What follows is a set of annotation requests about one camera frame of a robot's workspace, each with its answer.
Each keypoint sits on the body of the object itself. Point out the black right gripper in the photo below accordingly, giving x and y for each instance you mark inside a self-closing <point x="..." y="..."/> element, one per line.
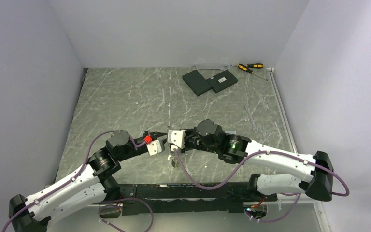
<point x="186" y="148"/>

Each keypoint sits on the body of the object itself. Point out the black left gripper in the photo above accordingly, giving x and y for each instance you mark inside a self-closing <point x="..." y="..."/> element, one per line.
<point x="155" y="134"/>

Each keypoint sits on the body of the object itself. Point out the round metal key organizer disc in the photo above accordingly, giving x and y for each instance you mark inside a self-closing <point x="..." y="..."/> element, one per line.
<point x="172" y="156"/>

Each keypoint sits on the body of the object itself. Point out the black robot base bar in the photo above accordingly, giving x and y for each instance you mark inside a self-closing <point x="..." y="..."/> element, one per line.
<point x="232" y="197"/>

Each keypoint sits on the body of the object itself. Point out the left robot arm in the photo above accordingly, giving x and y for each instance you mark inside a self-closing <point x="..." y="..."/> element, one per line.
<point x="92" y="182"/>

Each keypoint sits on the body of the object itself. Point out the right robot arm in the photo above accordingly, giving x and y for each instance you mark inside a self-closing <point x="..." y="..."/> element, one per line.
<point x="307" y="174"/>

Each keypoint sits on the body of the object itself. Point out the clear plastic case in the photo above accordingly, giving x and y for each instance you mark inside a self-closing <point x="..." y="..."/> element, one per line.
<point x="230" y="132"/>

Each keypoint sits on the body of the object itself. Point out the large black flat box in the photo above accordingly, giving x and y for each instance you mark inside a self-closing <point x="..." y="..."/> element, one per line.
<point x="196" y="82"/>

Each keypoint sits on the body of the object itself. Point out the silver wrench on table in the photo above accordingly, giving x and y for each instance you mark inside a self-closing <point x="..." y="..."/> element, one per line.
<point x="254" y="127"/>

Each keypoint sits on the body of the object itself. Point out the small black flat box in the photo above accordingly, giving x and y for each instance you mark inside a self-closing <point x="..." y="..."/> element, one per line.
<point x="222" y="81"/>

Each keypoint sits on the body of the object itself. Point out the yellow black screwdriver front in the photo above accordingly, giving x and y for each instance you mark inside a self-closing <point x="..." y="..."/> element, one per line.
<point x="252" y="71"/>

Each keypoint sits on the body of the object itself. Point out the yellow black screwdriver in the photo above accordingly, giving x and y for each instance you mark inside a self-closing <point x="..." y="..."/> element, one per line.
<point x="252" y="71"/>
<point x="250" y="66"/>

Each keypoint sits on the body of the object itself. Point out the yellow black screwdriver rear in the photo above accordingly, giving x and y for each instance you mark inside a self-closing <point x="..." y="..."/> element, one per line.
<point x="250" y="66"/>

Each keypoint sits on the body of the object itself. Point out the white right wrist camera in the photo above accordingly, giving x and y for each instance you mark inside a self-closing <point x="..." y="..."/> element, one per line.
<point x="176" y="138"/>

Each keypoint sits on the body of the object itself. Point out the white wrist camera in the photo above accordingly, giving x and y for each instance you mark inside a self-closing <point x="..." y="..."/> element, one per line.
<point x="176" y="138"/>
<point x="154" y="146"/>

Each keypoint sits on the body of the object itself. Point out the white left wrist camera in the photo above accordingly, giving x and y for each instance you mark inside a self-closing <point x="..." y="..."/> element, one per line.
<point x="154" y="146"/>

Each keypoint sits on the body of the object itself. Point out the long silver wrench at wall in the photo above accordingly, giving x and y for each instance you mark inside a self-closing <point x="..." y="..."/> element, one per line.
<point x="202" y="67"/>

